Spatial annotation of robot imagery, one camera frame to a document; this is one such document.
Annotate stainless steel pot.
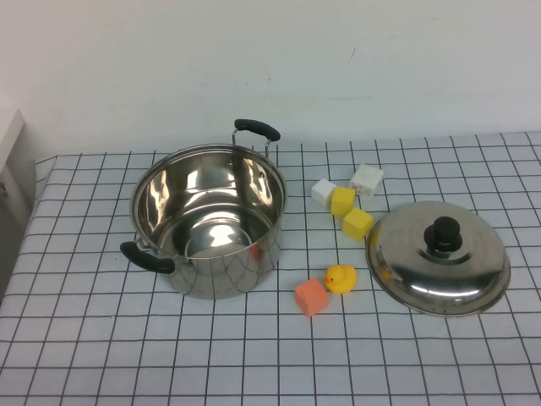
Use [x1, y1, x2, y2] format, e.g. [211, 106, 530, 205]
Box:
[119, 118, 288, 300]

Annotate white charger block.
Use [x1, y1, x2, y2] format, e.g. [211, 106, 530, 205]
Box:
[348, 163, 385, 200]

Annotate white foam cube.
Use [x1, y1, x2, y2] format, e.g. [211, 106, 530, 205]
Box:
[310, 178, 338, 208]

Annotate stainless steel lid black knob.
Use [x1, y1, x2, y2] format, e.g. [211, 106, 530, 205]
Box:
[365, 200, 511, 317]

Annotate yellow foam cube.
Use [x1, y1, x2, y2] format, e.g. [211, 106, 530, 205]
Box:
[330, 186, 357, 217]
[341, 206, 374, 242]

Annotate yellow rubber duck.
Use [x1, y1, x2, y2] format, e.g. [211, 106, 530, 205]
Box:
[324, 264, 358, 294]

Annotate orange foam block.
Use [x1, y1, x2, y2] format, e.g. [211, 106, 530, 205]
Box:
[294, 277, 330, 318]

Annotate white black checkered tablecloth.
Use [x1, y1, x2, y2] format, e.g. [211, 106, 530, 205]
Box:
[0, 130, 541, 406]

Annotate white cabinet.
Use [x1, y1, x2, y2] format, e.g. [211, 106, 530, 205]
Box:
[0, 108, 38, 299]

